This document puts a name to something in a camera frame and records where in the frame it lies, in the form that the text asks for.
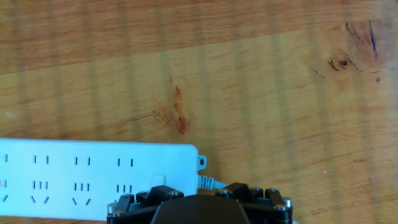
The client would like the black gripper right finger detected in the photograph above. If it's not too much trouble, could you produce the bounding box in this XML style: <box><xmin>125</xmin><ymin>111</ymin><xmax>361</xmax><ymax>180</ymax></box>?
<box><xmin>215</xmin><ymin>182</ymin><xmax>294</xmax><ymax>224</ymax></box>

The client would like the white power strip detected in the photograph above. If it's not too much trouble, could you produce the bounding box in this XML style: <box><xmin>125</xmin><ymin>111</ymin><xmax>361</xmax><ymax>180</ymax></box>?
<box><xmin>0</xmin><ymin>138</ymin><xmax>208</xmax><ymax>222</ymax></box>

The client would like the grey power strip cable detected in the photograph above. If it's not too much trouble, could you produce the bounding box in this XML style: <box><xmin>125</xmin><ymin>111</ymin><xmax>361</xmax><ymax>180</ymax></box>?
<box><xmin>197</xmin><ymin>174</ymin><xmax>300</xmax><ymax>224</ymax></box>

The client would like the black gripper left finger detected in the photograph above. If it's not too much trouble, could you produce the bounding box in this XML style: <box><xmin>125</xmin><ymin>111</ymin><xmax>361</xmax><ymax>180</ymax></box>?
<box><xmin>106</xmin><ymin>184</ymin><xmax>185</xmax><ymax>224</ymax></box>

